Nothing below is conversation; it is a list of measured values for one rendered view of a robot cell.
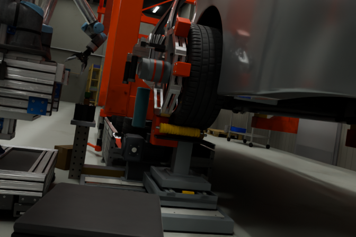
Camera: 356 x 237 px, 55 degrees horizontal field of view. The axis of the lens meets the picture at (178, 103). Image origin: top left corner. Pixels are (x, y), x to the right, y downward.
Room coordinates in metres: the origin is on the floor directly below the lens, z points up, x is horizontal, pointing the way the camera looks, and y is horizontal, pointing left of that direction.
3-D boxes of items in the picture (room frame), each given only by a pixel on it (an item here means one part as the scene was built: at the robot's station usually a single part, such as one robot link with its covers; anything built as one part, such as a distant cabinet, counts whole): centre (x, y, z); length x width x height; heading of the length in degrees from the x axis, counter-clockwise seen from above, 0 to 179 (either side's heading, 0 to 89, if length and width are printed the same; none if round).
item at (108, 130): (3.81, 0.74, 0.28); 2.47 x 0.09 x 0.22; 14
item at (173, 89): (2.16, 0.09, 0.85); 0.54 x 0.07 x 0.54; 14
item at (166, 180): (2.20, -0.07, 0.32); 0.40 x 0.30 x 0.28; 14
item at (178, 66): (1.85, 0.01, 0.85); 0.09 x 0.08 x 0.07; 14
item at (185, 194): (2.20, -0.07, 0.13); 0.50 x 0.36 x 0.10; 14
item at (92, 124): (2.60, 0.69, 0.44); 0.43 x 0.17 x 0.03; 14
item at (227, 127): (10.25, -1.42, 0.18); 1.24 x 0.86 x 0.35; 15
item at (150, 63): (2.14, 0.16, 0.85); 0.21 x 0.14 x 0.14; 104
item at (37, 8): (1.72, 0.80, 0.98); 0.13 x 0.12 x 0.14; 119
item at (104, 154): (3.91, 0.36, 0.14); 2.47 x 0.85 x 0.27; 14
